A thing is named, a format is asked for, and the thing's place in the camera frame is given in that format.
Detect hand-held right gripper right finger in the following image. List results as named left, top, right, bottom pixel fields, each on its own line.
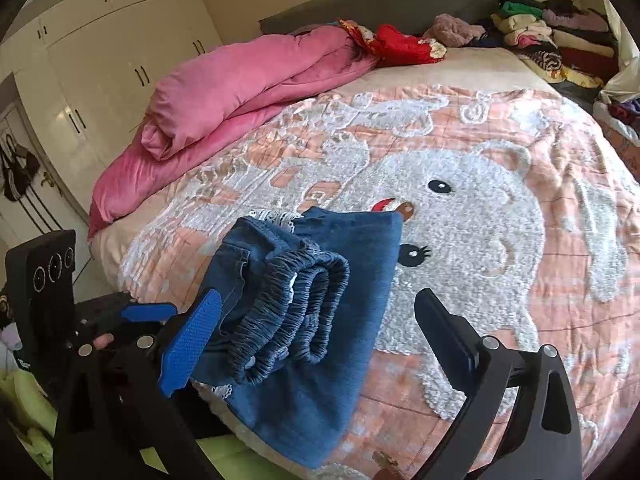
left=414, top=287, right=585, bottom=480

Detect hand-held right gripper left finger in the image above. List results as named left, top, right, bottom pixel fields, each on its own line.
left=52, top=289, right=222, bottom=480

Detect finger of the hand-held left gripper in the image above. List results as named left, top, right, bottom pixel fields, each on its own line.
left=119, top=301, right=178, bottom=333

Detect blue denim pants with lace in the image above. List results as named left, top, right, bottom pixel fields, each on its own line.
left=190, top=205, right=405, bottom=471

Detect peach printed blanket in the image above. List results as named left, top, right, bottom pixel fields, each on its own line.
left=120, top=82, right=640, bottom=480

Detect green clothing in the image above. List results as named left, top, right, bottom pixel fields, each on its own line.
left=0, top=367, right=241, bottom=480

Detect black bag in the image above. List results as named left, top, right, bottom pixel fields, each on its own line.
left=0, top=132, right=41, bottom=203

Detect cream door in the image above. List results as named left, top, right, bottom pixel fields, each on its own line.
left=0, top=72, right=93, bottom=261

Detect pink duvet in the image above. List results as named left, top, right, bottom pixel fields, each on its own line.
left=87, top=25, right=381, bottom=238

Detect cream wardrobe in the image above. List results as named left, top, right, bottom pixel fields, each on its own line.
left=0, top=0, right=223, bottom=216

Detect pink floral pillow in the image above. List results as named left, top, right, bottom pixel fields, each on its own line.
left=600, top=120, right=640, bottom=181

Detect red patterned cloth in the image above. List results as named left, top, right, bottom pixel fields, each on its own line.
left=339, top=19, right=447, bottom=66

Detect mauve fluffy cloth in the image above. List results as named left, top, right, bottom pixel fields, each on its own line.
left=422, top=12, right=486, bottom=48

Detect white plastic bag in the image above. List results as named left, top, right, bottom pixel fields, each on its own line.
left=597, top=55, right=640, bottom=106

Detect pile of folded clothes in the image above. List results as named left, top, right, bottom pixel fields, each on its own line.
left=470, top=0, right=618, bottom=88

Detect grey headboard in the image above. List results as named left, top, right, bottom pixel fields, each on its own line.
left=259, top=0, right=498, bottom=36

